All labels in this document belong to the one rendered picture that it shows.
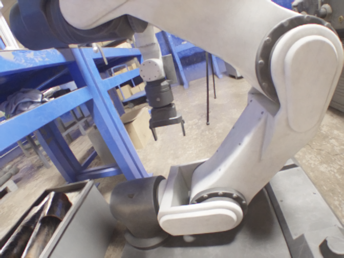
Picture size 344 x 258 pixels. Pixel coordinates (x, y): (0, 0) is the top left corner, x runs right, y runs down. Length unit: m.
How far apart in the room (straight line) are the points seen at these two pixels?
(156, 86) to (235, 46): 0.32
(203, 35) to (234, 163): 0.24
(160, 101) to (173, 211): 0.33
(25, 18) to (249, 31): 0.40
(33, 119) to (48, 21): 0.30
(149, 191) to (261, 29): 0.42
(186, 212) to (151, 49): 0.50
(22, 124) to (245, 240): 0.69
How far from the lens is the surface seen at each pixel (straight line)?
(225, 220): 0.42
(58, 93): 0.91
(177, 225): 0.44
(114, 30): 0.33
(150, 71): 0.52
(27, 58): 0.68
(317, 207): 0.57
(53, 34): 0.40
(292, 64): 0.27
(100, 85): 0.93
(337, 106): 1.54
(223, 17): 0.29
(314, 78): 0.29
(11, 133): 0.55
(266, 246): 0.51
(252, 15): 0.30
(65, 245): 0.75
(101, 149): 1.40
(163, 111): 0.58
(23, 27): 0.45
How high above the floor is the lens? 0.63
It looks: 23 degrees down
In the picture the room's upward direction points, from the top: 22 degrees counter-clockwise
